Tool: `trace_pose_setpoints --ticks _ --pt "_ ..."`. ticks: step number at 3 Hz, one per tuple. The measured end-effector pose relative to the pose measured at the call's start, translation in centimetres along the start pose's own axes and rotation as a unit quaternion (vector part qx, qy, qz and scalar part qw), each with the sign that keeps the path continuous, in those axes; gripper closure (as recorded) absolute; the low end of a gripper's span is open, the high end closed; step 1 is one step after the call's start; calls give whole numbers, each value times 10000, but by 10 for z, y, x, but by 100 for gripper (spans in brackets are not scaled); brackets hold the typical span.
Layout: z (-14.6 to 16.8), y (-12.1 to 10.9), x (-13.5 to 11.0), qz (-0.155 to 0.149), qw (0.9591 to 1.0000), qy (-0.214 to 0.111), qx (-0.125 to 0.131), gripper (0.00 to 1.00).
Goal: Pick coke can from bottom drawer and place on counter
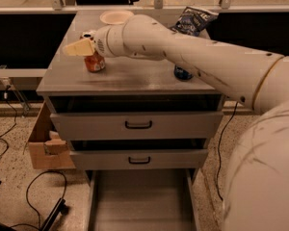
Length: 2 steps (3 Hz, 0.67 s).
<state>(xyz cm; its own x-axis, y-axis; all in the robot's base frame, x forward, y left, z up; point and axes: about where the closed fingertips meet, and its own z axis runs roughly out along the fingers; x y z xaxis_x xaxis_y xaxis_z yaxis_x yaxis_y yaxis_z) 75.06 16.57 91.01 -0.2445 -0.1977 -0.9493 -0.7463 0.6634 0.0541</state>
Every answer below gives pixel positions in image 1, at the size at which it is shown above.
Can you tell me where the grey top drawer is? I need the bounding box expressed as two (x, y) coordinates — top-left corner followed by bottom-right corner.
(50, 112), (223, 141)

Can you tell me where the red coke can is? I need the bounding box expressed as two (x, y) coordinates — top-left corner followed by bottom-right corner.
(80, 30), (106, 72)

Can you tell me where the brown cardboard box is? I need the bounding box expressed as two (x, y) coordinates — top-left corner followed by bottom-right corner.
(28, 103), (74, 169)

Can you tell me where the grey bottom drawer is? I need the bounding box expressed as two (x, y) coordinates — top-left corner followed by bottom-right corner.
(85, 169), (200, 231)

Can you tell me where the grey drawer cabinet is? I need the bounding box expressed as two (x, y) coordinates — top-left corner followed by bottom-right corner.
(36, 9), (235, 231)

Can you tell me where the black right cable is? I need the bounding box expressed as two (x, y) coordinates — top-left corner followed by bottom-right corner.
(215, 101), (239, 202)

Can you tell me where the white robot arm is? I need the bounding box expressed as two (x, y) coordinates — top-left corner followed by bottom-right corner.
(63, 14), (289, 231)

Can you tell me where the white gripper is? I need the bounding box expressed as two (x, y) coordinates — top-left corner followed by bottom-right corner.
(63, 25), (127, 58)

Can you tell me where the black chair base leg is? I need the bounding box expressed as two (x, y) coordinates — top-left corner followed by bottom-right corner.
(39, 198), (69, 231)

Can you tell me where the white bowl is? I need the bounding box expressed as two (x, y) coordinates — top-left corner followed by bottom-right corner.
(100, 10), (134, 25)

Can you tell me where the grey middle drawer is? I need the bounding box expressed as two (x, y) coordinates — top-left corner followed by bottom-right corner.
(70, 149), (208, 170)

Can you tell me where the blue pepsi can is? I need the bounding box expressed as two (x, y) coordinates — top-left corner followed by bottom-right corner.
(173, 65), (193, 81)

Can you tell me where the blue chip bag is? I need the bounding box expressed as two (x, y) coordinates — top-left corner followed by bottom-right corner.
(171, 7), (219, 37)

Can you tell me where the grey drawer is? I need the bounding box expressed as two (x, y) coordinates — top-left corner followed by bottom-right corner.
(70, 149), (208, 170)
(85, 169), (200, 231)
(50, 112), (223, 141)

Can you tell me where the black floor cable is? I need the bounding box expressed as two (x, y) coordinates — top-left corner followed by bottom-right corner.
(10, 169), (68, 230)

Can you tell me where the black left wall cable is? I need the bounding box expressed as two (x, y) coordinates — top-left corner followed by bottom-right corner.
(0, 86), (19, 166)

